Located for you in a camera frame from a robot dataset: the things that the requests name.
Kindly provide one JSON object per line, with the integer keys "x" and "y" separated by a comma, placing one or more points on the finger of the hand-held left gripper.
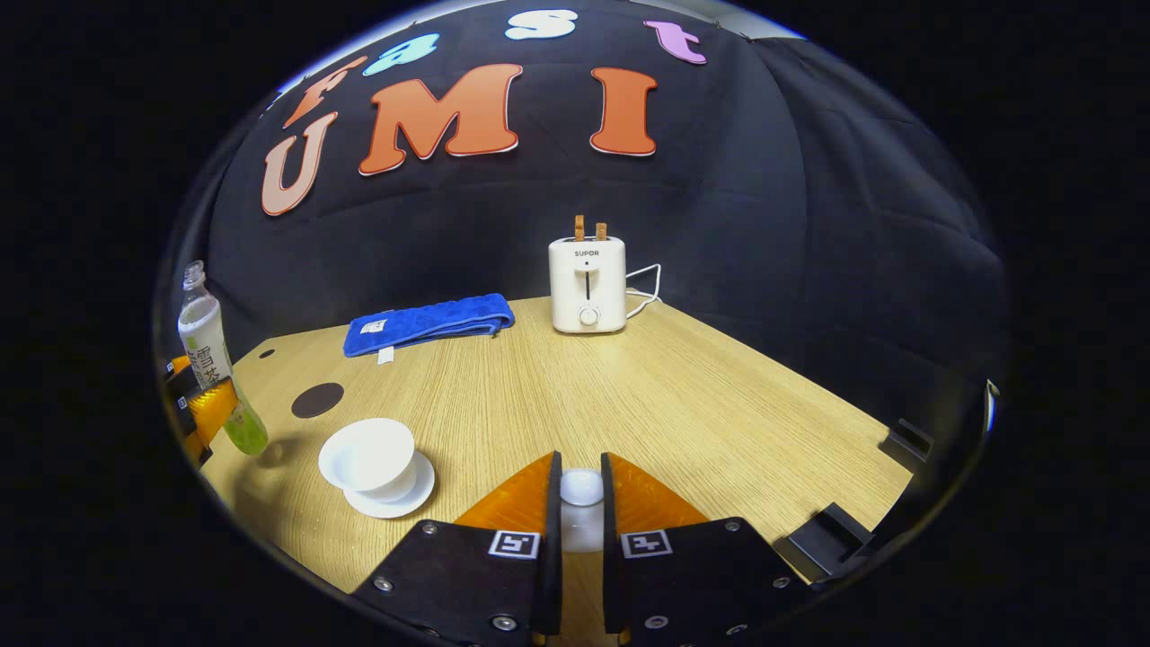
{"x": 211, "y": 409}
{"x": 180, "y": 376}

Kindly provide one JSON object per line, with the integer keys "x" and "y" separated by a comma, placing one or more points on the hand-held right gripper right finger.
{"x": 613, "y": 539}

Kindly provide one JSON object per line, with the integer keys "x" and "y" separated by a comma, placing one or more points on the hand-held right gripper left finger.
{"x": 550, "y": 539}

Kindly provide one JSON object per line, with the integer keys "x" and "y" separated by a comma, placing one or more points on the clear water bottle green base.
{"x": 205, "y": 337}

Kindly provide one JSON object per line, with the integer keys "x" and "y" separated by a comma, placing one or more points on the dark round coaster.
{"x": 317, "y": 401}

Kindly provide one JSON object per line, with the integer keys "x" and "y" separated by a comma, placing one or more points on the white teacup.
{"x": 368, "y": 458}

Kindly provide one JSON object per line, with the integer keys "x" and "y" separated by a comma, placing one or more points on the white saucer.
{"x": 409, "y": 499}

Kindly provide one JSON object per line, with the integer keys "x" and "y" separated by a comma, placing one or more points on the black table clamp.
{"x": 907, "y": 440}
{"x": 822, "y": 544}

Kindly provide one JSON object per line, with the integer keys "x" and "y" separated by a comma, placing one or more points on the blue towel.
{"x": 431, "y": 322}

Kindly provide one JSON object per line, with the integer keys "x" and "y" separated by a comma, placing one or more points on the white toaster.
{"x": 588, "y": 292}

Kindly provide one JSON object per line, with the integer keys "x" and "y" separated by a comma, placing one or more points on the black backdrop cloth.
{"x": 719, "y": 198}

